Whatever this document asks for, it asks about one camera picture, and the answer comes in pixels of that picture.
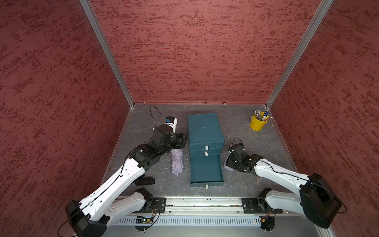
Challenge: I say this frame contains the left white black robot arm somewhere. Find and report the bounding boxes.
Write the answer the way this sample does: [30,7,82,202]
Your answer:
[65,124,187,237]

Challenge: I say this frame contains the left aluminium corner post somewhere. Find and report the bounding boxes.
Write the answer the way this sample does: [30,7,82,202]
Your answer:
[80,0,135,109]

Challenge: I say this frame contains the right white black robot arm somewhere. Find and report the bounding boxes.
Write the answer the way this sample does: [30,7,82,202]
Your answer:
[227,143,344,229]

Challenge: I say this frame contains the pens in cup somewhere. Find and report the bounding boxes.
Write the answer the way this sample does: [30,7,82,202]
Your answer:
[252,109,272,121]

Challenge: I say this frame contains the yellow pen cup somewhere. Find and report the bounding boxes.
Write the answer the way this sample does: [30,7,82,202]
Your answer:
[249,116,268,131]

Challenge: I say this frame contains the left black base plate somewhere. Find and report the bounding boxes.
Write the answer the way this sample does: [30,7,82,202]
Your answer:
[137,197,166,214]

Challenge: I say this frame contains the aluminium corner post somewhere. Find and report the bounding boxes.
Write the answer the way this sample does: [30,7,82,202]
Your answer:
[80,0,135,109]
[265,0,334,109]

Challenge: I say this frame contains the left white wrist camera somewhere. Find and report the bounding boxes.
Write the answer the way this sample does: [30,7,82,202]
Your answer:
[166,116,178,133]

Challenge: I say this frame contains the right aluminium corner post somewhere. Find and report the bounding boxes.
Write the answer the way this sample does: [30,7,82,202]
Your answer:
[265,0,334,109]

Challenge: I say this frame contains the aluminium front rail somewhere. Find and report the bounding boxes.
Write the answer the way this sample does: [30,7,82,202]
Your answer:
[118,195,325,216]

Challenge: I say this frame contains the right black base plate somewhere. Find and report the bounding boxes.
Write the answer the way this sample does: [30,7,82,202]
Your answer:
[241,197,283,215]

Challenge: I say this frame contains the teal three-drawer cabinet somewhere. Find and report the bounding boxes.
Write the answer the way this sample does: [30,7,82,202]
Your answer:
[187,113,225,187]

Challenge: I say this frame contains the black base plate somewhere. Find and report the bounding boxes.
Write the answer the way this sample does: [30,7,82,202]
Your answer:
[137,197,166,214]
[241,197,283,215]

